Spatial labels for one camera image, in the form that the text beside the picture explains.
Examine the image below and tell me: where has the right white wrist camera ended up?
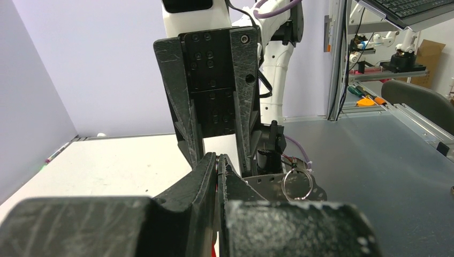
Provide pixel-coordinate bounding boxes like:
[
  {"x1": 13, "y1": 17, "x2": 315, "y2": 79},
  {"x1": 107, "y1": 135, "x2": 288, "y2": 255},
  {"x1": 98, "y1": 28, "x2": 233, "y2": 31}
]
[{"x1": 161, "y1": 1, "x2": 232, "y2": 37}]

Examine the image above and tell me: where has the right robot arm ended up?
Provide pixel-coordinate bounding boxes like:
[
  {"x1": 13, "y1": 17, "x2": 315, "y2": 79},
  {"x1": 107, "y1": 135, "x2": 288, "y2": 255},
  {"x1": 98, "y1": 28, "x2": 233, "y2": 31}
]
[{"x1": 153, "y1": 1, "x2": 304, "y2": 177}]

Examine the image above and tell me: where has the large grey keyring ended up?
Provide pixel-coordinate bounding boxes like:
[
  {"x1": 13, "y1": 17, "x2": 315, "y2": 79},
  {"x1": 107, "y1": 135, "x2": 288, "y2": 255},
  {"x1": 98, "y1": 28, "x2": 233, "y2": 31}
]
[{"x1": 243, "y1": 157, "x2": 328, "y2": 203}]

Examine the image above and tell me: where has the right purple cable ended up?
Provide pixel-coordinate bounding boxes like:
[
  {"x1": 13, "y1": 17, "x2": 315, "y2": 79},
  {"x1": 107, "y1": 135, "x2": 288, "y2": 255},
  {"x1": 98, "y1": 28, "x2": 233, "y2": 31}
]
[{"x1": 252, "y1": 0, "x2": 304, "y2": 19}]

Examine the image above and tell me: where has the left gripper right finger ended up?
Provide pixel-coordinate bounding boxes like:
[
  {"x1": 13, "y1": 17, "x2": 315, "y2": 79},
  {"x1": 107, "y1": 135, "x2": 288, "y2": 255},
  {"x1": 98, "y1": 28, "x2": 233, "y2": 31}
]
[{"x1": 217, "y1": 154, "x2": 382, "y2": 256}]

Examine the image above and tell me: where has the aluminium rail back edge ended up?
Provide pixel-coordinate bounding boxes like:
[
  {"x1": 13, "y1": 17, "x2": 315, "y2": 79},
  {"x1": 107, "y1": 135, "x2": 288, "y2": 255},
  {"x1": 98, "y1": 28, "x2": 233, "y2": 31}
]
[{"x1": 71, "y1": 133, "x2": 174, "y2": 142}]

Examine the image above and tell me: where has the black keyboard on shelf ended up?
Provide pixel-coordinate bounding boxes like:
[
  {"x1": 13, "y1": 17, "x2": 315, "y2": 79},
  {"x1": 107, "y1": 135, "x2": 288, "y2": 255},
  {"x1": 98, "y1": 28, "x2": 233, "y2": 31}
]
[{"x1": 358, "y1": 0, "x2": 453, "y2": 32}]

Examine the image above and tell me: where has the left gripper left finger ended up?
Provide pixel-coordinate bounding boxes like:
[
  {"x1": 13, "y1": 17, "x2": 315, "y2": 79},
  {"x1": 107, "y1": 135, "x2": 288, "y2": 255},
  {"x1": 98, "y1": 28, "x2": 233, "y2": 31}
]
[{"x1": 1, "y1": 153, "x2": 217, "y2": 256}]

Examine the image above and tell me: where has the dark grey office chair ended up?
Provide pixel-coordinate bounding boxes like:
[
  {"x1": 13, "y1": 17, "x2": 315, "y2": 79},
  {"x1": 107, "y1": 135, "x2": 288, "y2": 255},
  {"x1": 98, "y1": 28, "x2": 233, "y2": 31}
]
[{"x1": 381, "y1": 80, "x2": 453, "y2": 134}]

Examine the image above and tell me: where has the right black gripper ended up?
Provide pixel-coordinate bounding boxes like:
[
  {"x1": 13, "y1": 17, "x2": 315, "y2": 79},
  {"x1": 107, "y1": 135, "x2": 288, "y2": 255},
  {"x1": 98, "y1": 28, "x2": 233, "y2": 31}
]
[{"x1": 153, "y1": 27, "x2": 258, "y2": 174}]

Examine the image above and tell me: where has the orange handled tool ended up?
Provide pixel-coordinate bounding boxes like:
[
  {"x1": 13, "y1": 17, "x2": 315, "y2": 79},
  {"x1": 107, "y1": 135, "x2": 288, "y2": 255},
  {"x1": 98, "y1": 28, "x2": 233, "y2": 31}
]
[{"x1": 347, "y1": 86, "x2": 387, "y2": 107}]

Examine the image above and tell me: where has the aluminium workstation frame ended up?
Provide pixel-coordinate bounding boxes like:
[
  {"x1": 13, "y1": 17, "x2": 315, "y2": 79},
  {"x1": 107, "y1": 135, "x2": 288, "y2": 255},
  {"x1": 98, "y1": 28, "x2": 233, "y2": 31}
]
[{"x1": 323, "y1": 0, "x2": 454, "y2": 153}]

